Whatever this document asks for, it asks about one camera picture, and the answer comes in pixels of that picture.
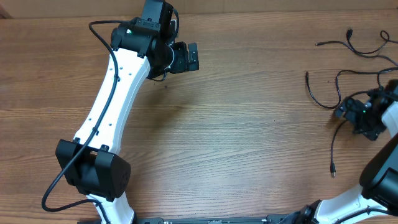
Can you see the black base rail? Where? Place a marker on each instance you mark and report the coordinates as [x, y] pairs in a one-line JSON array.
[[270, 219]]

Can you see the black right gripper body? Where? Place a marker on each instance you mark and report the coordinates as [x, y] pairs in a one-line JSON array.
[[365, 117]]

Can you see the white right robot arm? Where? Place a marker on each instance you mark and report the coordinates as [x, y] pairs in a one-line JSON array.
[[376, 193]]

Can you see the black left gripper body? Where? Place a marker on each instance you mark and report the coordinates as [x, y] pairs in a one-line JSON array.
[[180, 62]]

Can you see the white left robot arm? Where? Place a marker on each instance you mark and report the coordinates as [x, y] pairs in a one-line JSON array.
[[144, 48]]

